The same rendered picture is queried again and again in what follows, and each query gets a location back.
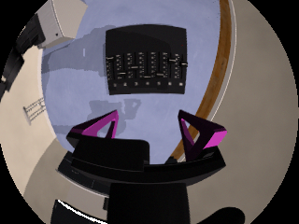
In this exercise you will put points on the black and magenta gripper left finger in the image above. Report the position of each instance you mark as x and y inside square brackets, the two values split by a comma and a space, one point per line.
[91, 127]

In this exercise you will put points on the black lighting desk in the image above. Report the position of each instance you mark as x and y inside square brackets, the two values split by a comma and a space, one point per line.
[139, 51]

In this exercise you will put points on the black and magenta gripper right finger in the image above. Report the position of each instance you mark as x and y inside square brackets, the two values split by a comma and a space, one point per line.
[211, 134]

